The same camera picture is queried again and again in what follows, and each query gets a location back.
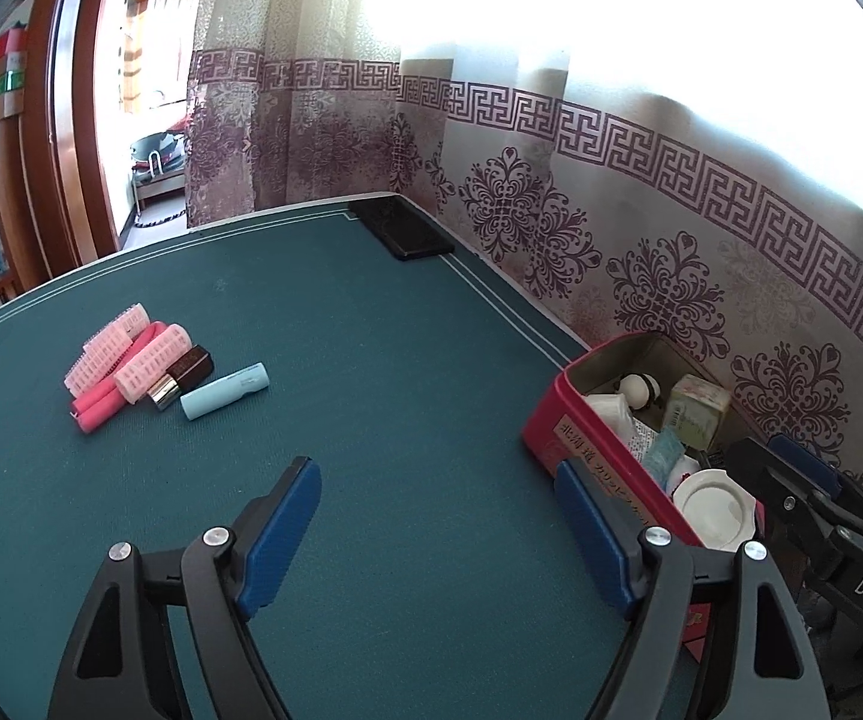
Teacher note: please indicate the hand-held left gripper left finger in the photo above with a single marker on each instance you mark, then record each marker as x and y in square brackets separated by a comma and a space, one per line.
[281, 532]

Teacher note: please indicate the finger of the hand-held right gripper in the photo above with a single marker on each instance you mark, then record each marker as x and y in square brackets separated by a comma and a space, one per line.
[806, 457]
[768, 480]

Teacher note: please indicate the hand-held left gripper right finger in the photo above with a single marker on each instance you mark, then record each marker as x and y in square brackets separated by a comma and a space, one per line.
[592, 532]

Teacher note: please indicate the white yellow ointment box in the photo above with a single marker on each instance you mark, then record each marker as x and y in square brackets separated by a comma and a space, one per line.
[693, 409]

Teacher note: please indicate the teal glitter tube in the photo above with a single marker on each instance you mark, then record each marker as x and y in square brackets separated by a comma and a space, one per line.
[662, 454]

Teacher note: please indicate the blue white medicine box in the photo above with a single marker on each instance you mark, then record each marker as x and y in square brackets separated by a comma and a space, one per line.
[642, 439]

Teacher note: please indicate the pink tin container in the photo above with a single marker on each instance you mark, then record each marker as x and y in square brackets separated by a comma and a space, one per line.
[573, 420]

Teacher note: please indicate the white packet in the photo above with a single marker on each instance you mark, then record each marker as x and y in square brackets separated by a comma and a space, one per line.
[611, 409]

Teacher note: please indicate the black white panda toy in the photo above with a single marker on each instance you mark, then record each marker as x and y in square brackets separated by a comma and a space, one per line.
[637, 390]

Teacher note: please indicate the light blue tube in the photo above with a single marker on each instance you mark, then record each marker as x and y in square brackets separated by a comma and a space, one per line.
[221, 390]

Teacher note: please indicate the brown gold lipstick tube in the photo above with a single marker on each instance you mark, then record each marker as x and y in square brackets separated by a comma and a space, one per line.
[191, 364]

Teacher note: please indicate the pink hair roller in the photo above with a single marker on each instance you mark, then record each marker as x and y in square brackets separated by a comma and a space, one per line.
[105, 349]
[150, 367]

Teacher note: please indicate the short pink rod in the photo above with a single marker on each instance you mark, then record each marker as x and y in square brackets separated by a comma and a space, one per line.
[97, 416]
[90, 399]

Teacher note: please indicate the teal table mat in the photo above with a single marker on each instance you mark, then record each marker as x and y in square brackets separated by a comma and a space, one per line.
[401, 360]

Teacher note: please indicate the purple patterned curtain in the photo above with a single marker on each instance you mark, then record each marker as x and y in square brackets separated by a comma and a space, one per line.
[626, 187]

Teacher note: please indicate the black phone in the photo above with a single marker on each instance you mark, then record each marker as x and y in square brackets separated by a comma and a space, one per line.
[401, 229]

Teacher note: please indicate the grey basin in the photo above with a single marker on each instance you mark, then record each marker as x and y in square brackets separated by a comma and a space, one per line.
[157, 146]

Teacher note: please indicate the wooden door frame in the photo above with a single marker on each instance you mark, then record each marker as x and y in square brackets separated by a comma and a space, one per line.
[64, 127]

